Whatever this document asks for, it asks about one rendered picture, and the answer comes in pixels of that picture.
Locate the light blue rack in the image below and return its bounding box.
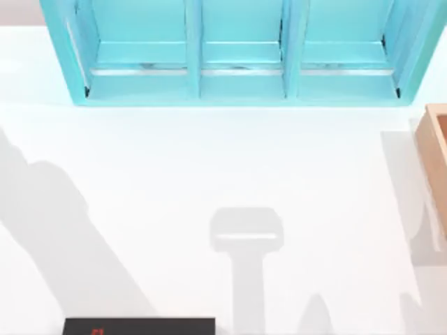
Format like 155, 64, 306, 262
38, 0, 447, 108

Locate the black book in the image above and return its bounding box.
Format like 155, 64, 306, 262
61, 317, 217, 335

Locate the salmon-coloured shallow box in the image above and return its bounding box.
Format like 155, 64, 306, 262
414, 103, 447, 241

